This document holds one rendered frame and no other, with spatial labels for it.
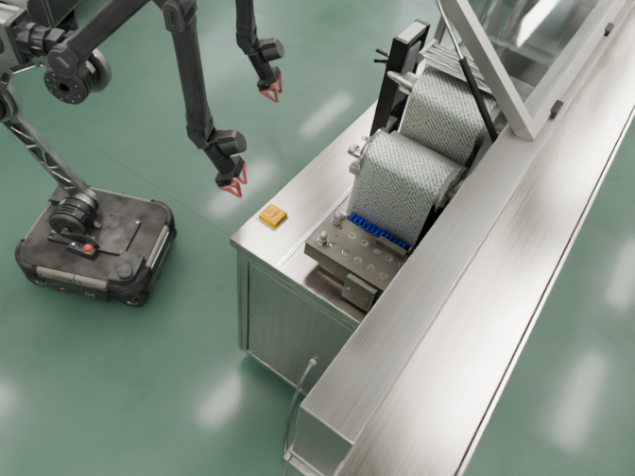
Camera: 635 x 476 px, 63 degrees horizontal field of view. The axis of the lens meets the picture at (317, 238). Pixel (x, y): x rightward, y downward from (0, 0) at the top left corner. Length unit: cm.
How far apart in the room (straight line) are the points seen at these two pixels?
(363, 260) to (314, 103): 230
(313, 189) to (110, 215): 117
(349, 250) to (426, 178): 33
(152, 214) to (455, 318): 193
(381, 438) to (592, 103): 118
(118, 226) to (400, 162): 158
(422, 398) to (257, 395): 156
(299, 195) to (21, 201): 182
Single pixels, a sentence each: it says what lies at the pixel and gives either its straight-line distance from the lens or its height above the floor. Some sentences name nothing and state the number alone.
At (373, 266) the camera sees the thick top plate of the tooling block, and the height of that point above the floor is 103.
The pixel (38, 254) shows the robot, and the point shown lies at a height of 24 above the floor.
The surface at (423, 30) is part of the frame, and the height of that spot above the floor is 143.
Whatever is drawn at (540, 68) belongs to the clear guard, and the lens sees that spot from 123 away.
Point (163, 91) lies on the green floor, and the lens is 381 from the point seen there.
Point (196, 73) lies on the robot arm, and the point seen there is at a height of 147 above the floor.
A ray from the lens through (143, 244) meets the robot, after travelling 260.
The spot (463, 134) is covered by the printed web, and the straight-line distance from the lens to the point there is 163.
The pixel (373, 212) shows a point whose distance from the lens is 163.
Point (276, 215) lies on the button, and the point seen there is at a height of 92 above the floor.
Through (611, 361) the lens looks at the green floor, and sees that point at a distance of 309.
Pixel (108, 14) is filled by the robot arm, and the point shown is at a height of 158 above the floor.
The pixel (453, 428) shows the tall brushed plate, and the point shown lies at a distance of 95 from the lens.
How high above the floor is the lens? 229
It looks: 52 degrees down
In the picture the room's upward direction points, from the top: 10 degrees clockwise
